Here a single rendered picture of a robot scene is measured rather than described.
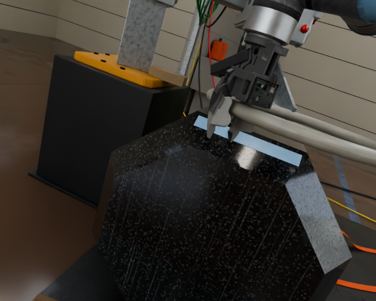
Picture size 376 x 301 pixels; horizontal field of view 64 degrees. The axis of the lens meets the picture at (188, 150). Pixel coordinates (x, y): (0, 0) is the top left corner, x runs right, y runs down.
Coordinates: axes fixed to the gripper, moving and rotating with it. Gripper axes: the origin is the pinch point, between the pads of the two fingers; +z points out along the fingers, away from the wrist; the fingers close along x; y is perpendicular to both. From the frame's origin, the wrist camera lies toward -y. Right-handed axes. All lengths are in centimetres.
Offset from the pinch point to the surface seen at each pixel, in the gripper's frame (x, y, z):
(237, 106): -1.2, 3.4, -7.0
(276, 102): 41.5, -25.4, -7.7
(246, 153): 20.3, -9.3, 7.0
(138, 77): 20, -97, 6
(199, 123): 11.0, -22.6, 4.6
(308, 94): 459, -327, -16
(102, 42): 170, -707, 32
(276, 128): 1.5, 12.1, -6.3
